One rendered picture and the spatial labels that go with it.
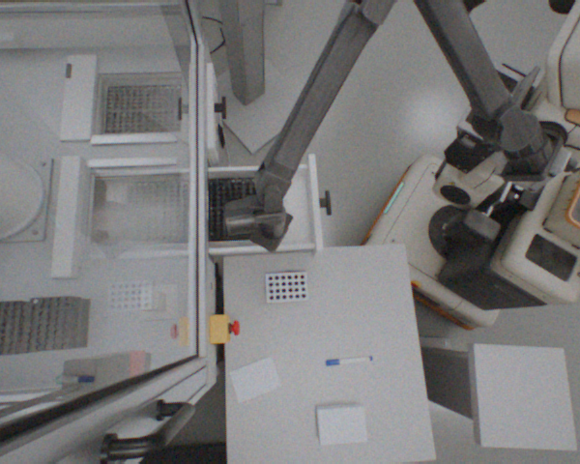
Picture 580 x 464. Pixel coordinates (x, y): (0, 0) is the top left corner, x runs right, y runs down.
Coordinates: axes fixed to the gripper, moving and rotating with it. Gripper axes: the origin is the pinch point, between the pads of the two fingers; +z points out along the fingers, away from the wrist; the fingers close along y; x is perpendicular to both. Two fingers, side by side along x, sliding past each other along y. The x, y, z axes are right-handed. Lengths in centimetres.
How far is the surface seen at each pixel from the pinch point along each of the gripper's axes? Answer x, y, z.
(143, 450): 7, 36, -56
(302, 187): -1.6, -22.0, 12.6
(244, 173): -18.2, -15.5, 9.0
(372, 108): 0, -121, 93
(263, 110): -53, -85, 90
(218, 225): -15.3, 2.5, 6.8
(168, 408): 5, 36, -39
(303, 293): 14.3, 5.6, 17.6
